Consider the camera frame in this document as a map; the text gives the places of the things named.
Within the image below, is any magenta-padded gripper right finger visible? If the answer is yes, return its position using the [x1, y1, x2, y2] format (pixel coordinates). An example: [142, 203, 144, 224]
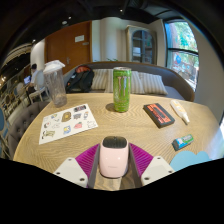
[128, 142, 175, 188]

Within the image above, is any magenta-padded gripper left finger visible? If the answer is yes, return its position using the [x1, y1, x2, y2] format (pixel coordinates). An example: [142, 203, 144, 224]
[53, 143, 101, 190]

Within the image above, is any pink computer mouse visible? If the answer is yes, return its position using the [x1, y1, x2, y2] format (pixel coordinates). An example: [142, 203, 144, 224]
[98, 135, 130, 179]

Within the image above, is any blue cloud-shaped mouse pad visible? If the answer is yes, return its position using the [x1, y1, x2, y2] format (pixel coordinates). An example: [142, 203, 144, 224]
[169, 150, 210, 172]

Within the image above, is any small green blue pack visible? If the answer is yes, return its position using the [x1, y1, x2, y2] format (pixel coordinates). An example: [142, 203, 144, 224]
[171, 133, 195, 151]

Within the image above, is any white sticker sheet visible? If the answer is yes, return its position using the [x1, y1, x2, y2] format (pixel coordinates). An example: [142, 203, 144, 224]
[38, 102, 99, 146]

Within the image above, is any black and orange box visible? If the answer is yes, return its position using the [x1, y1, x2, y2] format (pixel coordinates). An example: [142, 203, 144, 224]
[143, 102, 176, 129]

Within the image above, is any grey tufted armchair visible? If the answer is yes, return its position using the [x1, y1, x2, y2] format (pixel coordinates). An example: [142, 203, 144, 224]
[7, 99, 51, 158]

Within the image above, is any clear shaker bottle white lid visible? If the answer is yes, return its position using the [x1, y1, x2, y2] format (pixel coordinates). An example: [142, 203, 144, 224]
[42, 59, 68, 108]

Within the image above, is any striped cushion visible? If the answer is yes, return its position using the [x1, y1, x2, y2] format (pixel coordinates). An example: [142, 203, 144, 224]
[104, 68, 146, 95]
[138, 71, 169, 96]
[89, 68, 110, 91]

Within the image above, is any white dining chair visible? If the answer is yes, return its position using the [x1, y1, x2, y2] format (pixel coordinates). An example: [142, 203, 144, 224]
[28, 70, 51, 104]

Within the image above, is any green drink can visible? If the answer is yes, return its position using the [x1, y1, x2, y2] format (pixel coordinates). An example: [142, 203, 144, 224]
[112, 66, 133, 113]

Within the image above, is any brown curved sofa bench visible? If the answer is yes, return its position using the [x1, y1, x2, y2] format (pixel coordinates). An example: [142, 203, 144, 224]
[63, 60, 196, 102]

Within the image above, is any black backpack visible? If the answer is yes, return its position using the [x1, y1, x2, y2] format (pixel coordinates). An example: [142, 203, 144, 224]
[65, 65, 95, 94]

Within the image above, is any person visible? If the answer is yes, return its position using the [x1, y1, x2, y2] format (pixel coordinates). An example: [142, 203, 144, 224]
[28, 63, 40, 94]

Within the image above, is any black framed window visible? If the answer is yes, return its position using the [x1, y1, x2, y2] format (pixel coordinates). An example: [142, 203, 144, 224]
[163, 19, 200, 92]

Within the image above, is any arched glass door cabinet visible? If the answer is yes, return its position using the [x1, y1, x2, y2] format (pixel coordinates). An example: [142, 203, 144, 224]
[125, 25, 158, 65]

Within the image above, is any brown wooden door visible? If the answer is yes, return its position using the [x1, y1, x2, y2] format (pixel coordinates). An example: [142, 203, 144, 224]
[44, 20, 93, 75]

